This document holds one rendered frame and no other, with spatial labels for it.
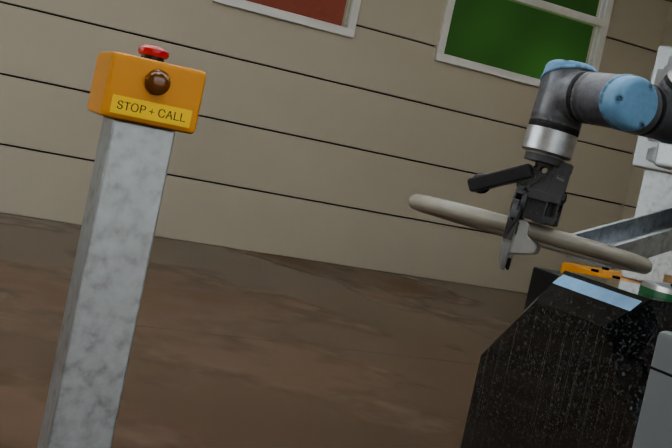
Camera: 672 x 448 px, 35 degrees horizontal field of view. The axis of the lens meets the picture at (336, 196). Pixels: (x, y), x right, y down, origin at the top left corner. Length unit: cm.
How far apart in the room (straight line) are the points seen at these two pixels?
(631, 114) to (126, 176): 85
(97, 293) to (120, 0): 697
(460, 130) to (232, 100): 215
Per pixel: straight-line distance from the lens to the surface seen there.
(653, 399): 173
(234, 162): 861
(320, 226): 898
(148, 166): 136
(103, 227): 136
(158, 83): 132
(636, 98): 182
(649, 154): 367
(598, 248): 195
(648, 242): 240
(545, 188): 191
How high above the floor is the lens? 103
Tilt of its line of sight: 3 degrees down
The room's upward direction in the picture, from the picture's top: 12 degrees clockwise
